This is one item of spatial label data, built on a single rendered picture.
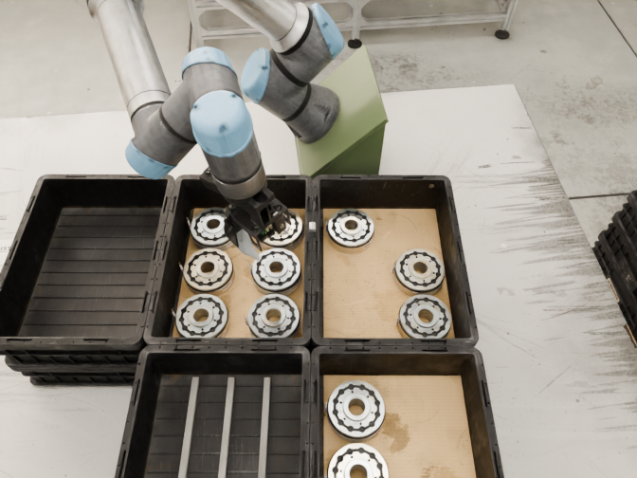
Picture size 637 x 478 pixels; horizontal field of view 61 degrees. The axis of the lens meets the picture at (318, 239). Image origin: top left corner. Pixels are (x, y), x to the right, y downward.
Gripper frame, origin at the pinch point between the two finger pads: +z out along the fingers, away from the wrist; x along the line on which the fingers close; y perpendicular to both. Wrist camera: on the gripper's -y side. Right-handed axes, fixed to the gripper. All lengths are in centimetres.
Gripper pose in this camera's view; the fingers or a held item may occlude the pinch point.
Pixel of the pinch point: (257, 238)
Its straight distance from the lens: 99.5
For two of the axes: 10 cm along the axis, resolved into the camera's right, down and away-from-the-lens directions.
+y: 7.1, 5.8, -4.0
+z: 0.9, 4.9, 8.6
